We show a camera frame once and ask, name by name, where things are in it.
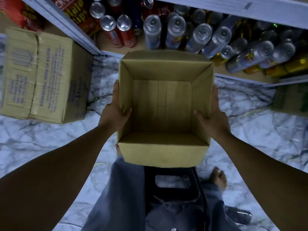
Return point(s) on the person's left hand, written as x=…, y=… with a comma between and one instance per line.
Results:
x=113, y=120

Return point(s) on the person's right hand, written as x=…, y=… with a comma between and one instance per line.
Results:
x=214, y=123

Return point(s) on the brown cardboard box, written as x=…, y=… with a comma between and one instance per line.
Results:
x=163, y=151

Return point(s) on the white metal shelving rack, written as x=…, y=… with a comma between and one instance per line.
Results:
x=279, y=12

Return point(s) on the person's right forearm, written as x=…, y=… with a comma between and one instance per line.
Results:
x=269, y=180

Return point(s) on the person's left forearm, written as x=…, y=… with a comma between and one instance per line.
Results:
x=43, y=185

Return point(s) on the printed cardboard carton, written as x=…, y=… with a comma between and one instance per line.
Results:
x=43, y=79

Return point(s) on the person's grey trousers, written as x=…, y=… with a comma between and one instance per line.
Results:
x=120, y=204

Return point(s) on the black plastic stool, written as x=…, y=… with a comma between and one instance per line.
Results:
x=173, y=192

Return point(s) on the black phone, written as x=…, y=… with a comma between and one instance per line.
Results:
x=238, y=215

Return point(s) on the row of silver cans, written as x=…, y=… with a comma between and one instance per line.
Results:
x=175, y=31

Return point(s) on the large red chips packet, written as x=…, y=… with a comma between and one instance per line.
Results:
x=72, y=9

